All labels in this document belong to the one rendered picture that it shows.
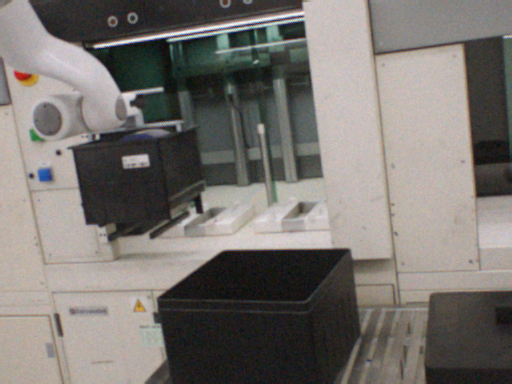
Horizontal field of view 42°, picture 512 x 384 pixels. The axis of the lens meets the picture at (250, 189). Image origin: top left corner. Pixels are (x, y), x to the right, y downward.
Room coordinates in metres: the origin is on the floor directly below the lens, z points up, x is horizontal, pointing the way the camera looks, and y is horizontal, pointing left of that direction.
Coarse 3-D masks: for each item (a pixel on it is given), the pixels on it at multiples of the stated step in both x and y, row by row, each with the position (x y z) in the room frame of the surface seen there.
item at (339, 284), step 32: (224, 256) 1.31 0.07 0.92; (256, 256) 1.29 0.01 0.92; (288, 256) 1.26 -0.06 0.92; (320, 256) 1.23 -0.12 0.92; (192, 288) 1.18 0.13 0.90; (224, 288) 1.30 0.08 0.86; (256, 288) 1.29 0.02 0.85; (288, 288) 1.26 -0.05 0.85; (320, 288) 1.02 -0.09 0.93; (352, 288) 1.18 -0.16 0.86; (160, 320) 1.07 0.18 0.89; (192, 320) 1.04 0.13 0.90; (224, 320) 1.02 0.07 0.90; (256, 320) 1.00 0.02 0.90; (288, 320) 0.97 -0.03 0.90; (320, 320) 1.00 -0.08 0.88; (352, 320) 1.16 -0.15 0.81; (192, 352) 1.05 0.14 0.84; (224, 352) 1.02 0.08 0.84; (256, 352) 1.00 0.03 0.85; (288, 352) 0.98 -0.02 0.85; (320, 352) 0.99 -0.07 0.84
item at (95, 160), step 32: (128, 128) 1.51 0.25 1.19; (192, 128) 1.52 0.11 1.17; (96, 160) 1.43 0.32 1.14; (128, 160) 1.41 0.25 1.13; (160, 160) 1.38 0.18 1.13; (192, 160) 1.53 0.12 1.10; (96, 192) 1.44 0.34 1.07; (128, 192) 1.41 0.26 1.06; (160, 192) 1.38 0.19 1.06; (192, 192) 1.50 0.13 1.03; (96, 224) 1.44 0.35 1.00; (128, 224) 1.52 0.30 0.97
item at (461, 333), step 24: (432, 312) 1.02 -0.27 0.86; (456, 312) 1.01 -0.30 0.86; (480, 312) 0.99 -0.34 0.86; (504, 312) 0.94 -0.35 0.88; (432, 336) 0.93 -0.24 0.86; (456, 336) 0.92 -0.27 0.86; (480, 336) 0.91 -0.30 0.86; (504, 336) 0.90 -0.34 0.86; (432, 360) 0.86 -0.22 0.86; (456, 360) 0.85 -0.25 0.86; (480, 360) 0.84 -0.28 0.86; (504, 360) 0.83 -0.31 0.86
